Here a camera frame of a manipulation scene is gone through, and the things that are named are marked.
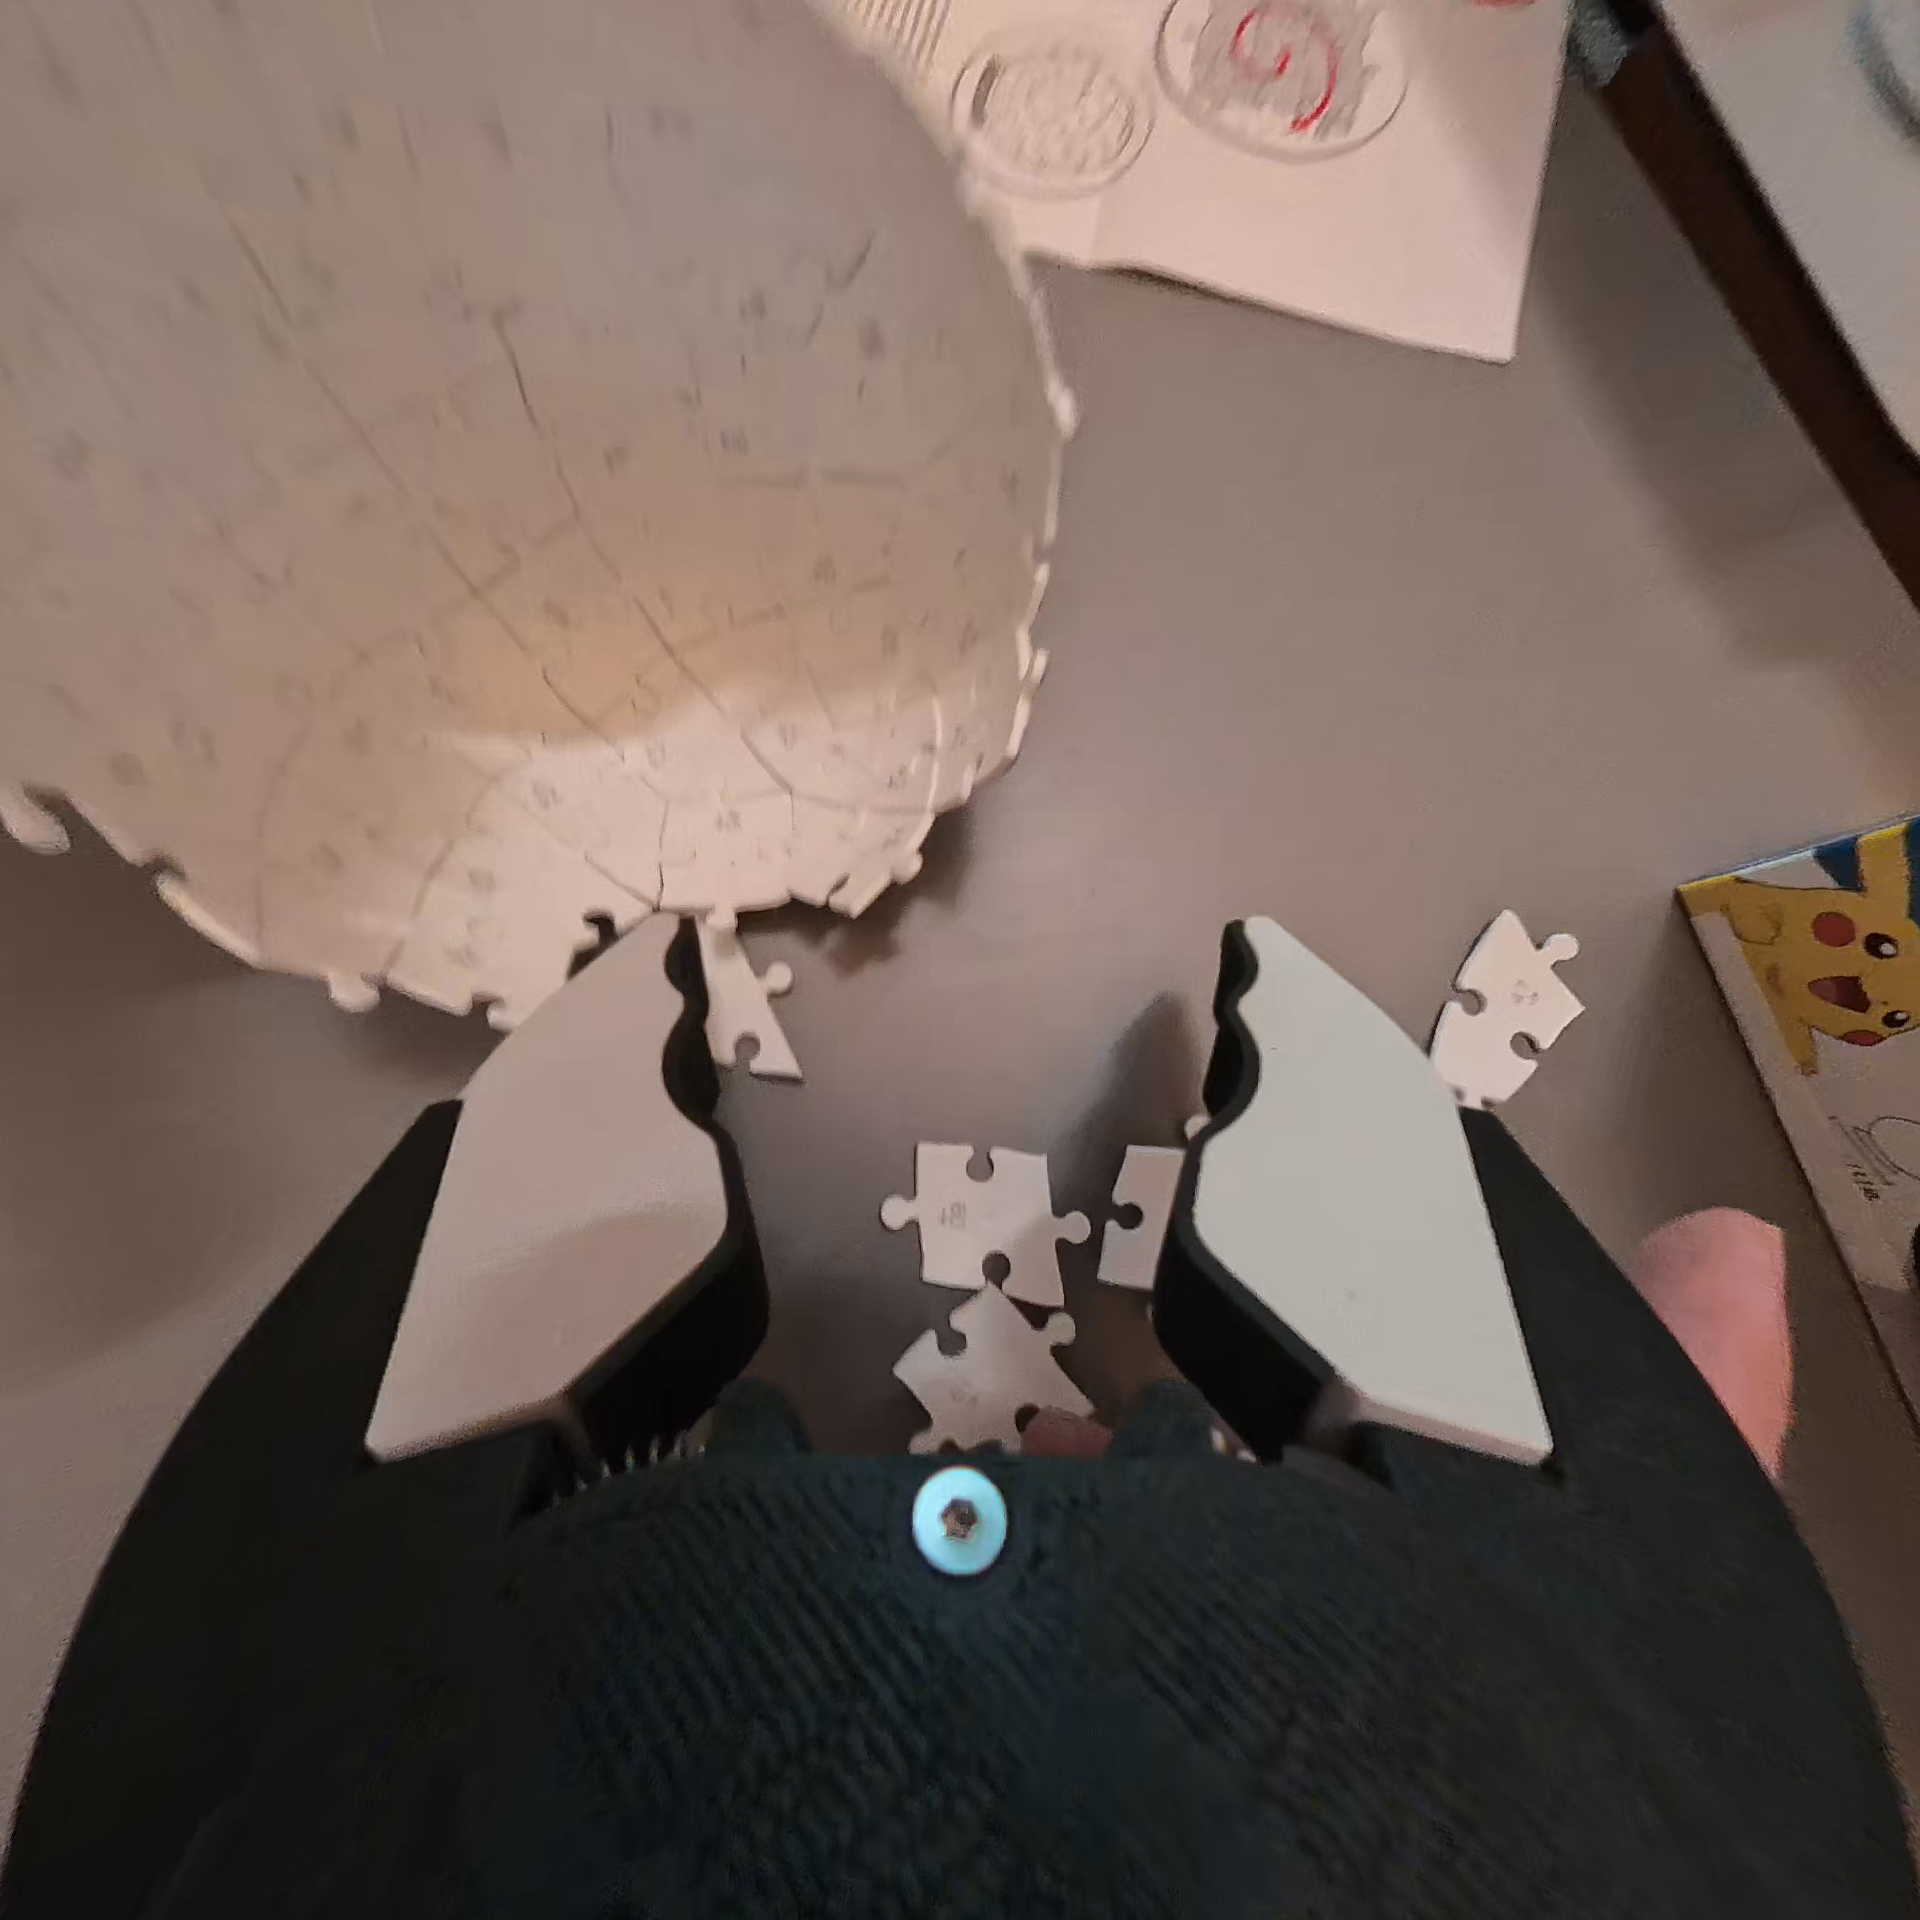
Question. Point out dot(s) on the pile of white puzzle pieces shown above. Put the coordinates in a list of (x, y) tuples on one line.
[(974, 1217)]

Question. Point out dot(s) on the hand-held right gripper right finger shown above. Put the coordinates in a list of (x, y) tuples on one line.
[(1350, 1217)]

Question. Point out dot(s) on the dark-edged table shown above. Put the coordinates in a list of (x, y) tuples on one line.
[(1749, 227)]

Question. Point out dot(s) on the blue puzzle box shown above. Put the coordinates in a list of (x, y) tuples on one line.
[(1829, 1049)]

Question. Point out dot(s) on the folded paper instruction leaflet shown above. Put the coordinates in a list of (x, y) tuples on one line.
[(1350, 181)]

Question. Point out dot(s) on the colourful half-built puzzle ball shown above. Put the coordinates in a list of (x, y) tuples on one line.
[(451, 522)]

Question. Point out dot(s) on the person's right hand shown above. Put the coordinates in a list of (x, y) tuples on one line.
[(1725, 1321)]

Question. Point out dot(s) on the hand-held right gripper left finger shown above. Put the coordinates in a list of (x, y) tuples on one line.
[(570, 1198)]

